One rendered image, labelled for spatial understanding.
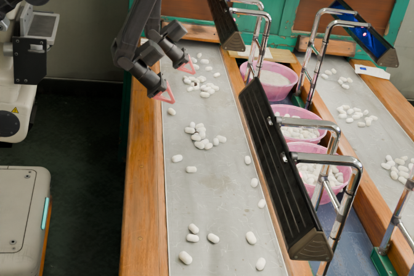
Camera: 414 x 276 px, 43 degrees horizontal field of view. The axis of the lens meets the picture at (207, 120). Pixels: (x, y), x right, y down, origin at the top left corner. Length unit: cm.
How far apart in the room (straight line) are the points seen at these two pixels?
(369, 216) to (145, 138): 75
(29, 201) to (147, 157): 73
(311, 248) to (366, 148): 111
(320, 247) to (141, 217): 60
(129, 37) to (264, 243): 73
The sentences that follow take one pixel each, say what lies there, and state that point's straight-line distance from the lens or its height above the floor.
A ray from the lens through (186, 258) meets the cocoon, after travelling 132.
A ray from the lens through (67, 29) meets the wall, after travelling 343.
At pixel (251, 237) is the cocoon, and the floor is 76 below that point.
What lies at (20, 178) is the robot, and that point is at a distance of 236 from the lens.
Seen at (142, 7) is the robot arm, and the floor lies 119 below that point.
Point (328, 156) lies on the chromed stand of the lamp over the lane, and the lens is 112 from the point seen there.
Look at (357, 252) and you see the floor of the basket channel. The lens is 162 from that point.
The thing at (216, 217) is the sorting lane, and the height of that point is 74.
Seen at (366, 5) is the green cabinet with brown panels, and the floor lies 104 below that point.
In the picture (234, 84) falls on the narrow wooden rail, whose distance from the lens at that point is 220.
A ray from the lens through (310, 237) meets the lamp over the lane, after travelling 93.
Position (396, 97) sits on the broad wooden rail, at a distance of 248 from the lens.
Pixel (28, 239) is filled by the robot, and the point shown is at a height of 28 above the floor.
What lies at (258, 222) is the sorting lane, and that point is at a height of 74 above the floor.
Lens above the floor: 168
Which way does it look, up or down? 29 degrees down
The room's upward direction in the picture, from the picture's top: 10 degrees clockwise
